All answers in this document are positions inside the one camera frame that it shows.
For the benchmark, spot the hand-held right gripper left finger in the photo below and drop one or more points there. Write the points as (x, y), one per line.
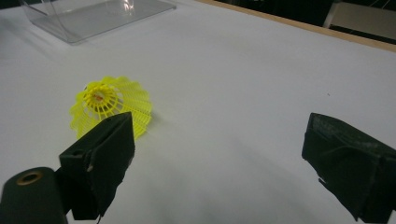
(102, 161)

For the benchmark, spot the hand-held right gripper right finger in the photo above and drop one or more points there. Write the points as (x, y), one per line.
(348, 161)

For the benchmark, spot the yellow plastic shuttlecock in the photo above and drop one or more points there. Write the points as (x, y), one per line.
(124, 99)

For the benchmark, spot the clear plastic box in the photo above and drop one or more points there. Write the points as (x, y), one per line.
(93, 18)

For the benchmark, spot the white furniture panel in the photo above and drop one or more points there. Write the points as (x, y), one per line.
(364, 18)

